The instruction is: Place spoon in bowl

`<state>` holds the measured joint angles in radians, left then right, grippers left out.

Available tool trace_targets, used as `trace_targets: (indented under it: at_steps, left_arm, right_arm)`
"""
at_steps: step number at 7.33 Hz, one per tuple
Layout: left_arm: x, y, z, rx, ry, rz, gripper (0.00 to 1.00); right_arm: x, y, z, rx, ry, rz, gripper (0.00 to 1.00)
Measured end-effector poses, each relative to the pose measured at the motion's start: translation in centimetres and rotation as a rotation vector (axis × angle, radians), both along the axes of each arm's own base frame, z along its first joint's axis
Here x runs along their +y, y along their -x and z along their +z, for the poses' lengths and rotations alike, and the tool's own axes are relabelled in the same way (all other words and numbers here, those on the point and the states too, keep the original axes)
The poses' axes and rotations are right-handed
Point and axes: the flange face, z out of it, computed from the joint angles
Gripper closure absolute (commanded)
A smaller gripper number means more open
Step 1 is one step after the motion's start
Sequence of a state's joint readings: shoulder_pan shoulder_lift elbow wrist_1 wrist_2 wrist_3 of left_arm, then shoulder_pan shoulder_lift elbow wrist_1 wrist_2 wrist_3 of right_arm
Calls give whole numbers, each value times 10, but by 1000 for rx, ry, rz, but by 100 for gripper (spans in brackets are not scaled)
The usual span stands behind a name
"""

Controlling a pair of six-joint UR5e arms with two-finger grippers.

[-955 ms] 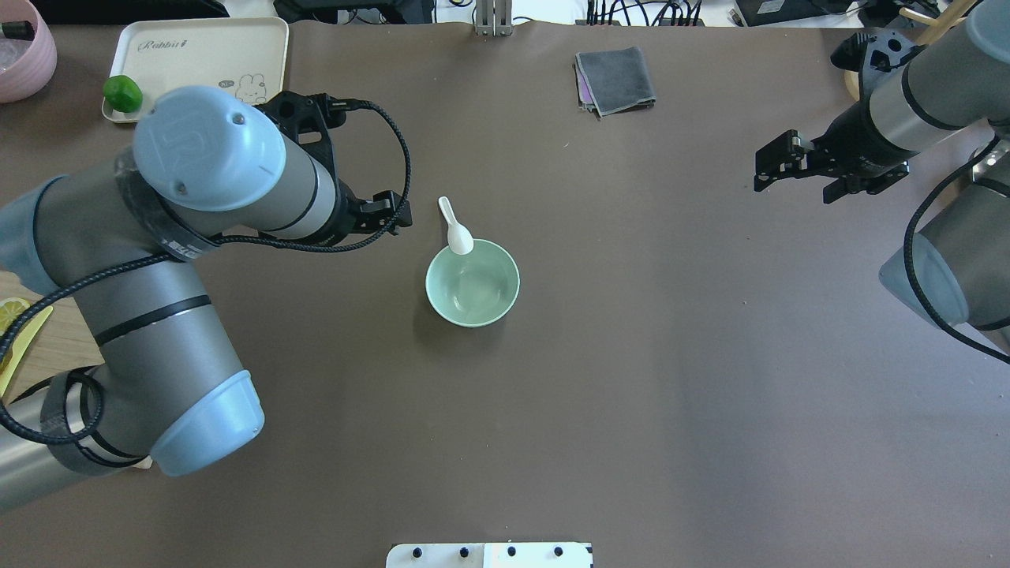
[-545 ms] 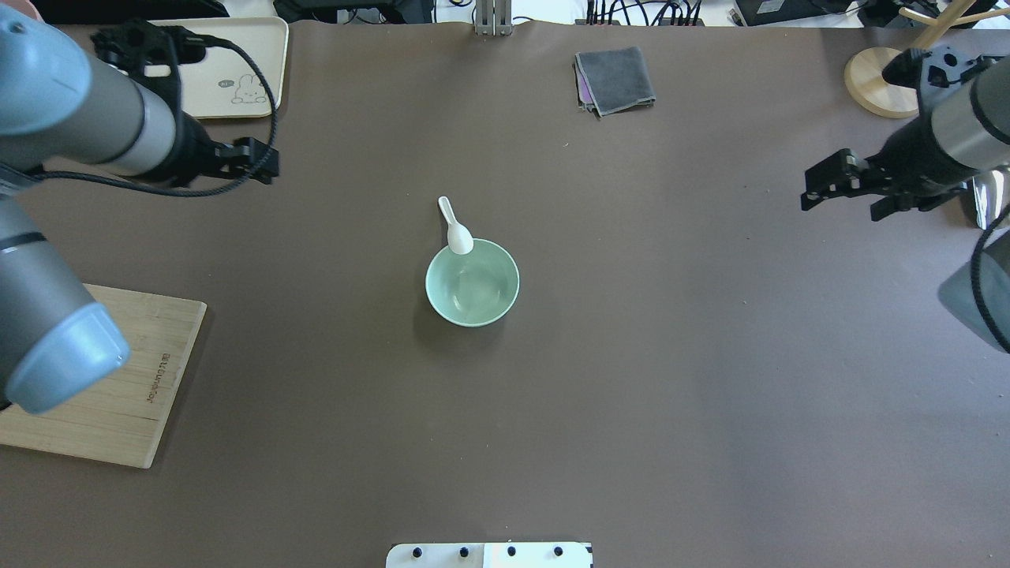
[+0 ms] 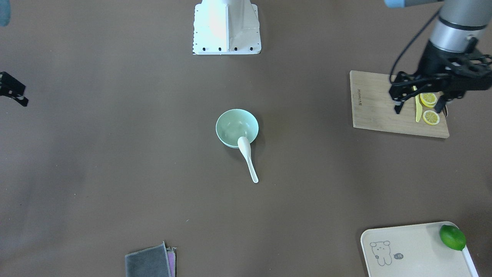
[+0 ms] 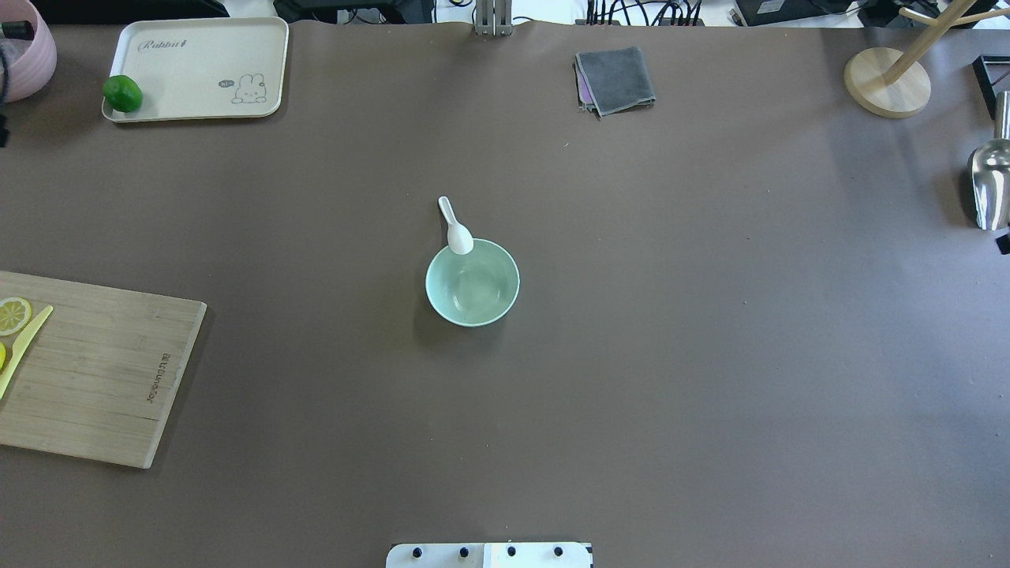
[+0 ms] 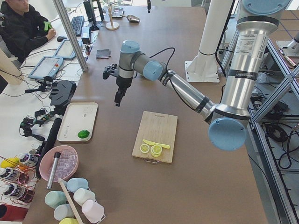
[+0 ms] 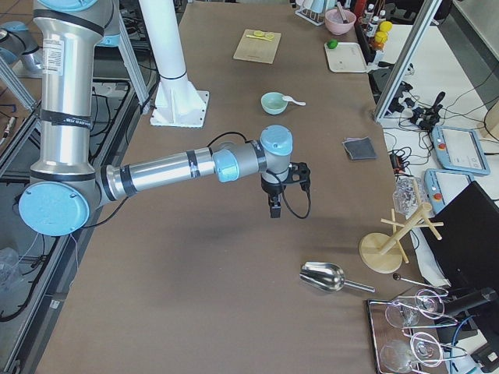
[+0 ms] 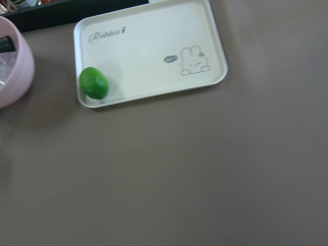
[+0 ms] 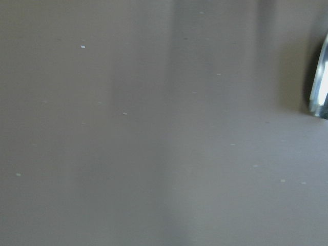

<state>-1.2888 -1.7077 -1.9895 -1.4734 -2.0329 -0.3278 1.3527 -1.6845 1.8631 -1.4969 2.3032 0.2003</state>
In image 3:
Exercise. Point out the white ceramic spoon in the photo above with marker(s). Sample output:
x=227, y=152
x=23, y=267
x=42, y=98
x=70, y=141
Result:
x=245, y=148

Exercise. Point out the yellow plastic knife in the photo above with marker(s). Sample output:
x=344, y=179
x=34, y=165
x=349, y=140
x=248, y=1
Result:
x=419, y=108

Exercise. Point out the green lime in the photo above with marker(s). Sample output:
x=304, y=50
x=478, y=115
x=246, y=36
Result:
x=452, y=237

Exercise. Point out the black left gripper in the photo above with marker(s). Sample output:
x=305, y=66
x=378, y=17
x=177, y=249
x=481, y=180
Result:
x=431, y=60

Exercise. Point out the lower stacked lemon slice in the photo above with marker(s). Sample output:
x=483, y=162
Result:
x=429, y=104

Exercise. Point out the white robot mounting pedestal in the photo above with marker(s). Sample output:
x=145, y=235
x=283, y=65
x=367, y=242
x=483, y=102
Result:
x=226, y=27

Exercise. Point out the top stacked lemon slice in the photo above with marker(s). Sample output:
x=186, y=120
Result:
x=428, y=97

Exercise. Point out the single lemon slice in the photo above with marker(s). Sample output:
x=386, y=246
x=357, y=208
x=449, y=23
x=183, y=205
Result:
x=431, y=117

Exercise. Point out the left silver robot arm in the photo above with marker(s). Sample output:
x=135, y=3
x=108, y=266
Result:
x=459, y=26

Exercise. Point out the light green bowl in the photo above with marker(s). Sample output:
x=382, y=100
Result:
x=235, y=123

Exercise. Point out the stacked lemon slice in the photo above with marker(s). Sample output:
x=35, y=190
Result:
x=429, y=104
x=428, y=97

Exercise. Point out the grey folded cloth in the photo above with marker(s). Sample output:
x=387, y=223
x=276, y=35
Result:
x=159, y=261

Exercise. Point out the bamboo cutting board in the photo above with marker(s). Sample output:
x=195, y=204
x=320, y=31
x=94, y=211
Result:
x=373, y=109

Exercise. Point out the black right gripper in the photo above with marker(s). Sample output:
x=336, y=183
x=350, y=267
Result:
x=11, y=87

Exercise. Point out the cream rectangular tray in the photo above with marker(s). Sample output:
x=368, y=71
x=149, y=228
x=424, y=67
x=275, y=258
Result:
x=413, y=251

